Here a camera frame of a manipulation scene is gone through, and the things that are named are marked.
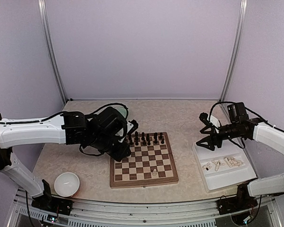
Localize aluminium frame post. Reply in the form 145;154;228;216
219;0;248;101
38;0;68;105

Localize left aluminium frame post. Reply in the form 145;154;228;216
38;0;68;105

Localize back aluminium frame rail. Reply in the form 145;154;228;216
67;97;219;102

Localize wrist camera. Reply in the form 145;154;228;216
199;113;221;129
126;120;139;136

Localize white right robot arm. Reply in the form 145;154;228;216
195;116;284;210

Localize right aluminium frame post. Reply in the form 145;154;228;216
219;0;248;101

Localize white plastic tray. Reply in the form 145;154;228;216
192;141;257;193

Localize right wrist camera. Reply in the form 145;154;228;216
199;113;221;129

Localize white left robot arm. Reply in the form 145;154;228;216
0;105;138;210

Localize front aluminium rail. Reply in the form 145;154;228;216
7;189;282;227

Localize black chess pieces group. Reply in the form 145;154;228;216
126;131;168;146

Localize wooden chess board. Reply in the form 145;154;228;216
110;132;178;188

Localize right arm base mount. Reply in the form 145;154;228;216
216;196;258;215

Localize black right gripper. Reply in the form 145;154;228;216
197;122;241;150

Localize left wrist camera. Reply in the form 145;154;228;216
126;120;139;136

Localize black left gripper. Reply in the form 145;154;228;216
89;133;131;163

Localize white pieces in tray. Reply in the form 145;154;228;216
202;157;244;172

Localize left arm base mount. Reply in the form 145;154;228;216
32;197;73;216

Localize white bowl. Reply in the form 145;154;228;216
54;172;80;197

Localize green glass bowl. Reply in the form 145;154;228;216
115;106;128;119

